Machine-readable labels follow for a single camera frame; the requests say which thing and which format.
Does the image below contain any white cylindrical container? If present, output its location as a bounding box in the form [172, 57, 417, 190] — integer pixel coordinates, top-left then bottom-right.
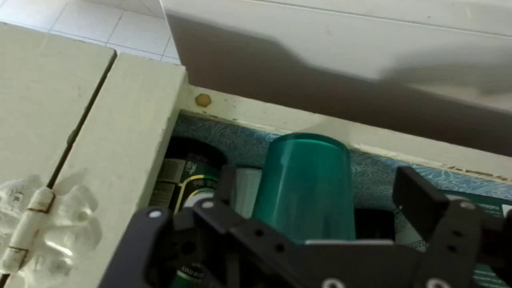
[233, 166, 262, 217]

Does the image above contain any white painted door hinge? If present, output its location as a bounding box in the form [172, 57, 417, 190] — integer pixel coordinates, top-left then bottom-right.
[0, 187, 54, 273]

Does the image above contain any dark green label can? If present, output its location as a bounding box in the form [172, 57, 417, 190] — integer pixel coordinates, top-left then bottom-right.
[148, 134, 230, 288]

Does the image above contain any green white food box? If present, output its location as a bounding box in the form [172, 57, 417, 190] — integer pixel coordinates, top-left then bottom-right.
[395, 191, 512, 288]

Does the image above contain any teal translucent plastic cup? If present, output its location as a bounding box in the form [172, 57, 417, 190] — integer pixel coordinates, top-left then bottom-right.
[252, 132, 355, 243]

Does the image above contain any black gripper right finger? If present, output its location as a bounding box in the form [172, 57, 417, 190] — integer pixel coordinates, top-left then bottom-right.
[392, 166, 449, 239]

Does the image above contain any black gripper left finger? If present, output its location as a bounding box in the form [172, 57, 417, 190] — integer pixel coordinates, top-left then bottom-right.
[216, 164, 236, 204]

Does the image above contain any cream cabinet door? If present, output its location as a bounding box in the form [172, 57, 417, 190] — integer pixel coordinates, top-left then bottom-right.
[0, 22, 118, 288]

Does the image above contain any cream upper cabinet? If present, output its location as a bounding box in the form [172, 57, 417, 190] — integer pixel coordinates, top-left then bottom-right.
[52, 0, 512, 288]

